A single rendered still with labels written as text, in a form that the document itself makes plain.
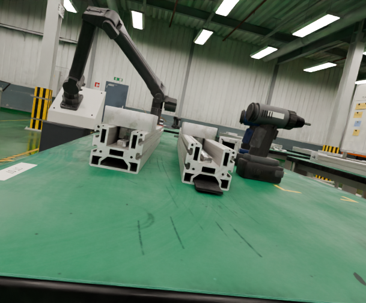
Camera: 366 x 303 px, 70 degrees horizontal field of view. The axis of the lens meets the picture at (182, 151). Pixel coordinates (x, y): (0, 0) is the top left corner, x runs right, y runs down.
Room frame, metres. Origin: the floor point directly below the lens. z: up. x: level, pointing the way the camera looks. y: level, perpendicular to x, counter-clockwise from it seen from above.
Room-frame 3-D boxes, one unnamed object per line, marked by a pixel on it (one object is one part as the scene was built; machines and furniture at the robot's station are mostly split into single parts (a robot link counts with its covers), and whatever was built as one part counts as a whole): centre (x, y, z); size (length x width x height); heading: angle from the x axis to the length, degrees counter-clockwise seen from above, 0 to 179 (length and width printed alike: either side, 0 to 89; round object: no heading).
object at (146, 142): (0.92, 0.15, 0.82); 0.80 x 0.10 x 0.09; 3
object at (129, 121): (0.67, 0.14, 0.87); 0.16 x 0.11 x 0.07; 3
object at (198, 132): (0.93, -0.04, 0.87); 0.16 x 0.11 x 0.07; 3
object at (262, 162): (0.78, -0.26, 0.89); 0.20 x 0.08 x 0.22; 99
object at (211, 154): (0.93, -0.04, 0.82); 0.80 x 0.10 x 0.09; 3
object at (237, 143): (1.23, -0.20, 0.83); 0.11 x 0.10 x 0.10; 72
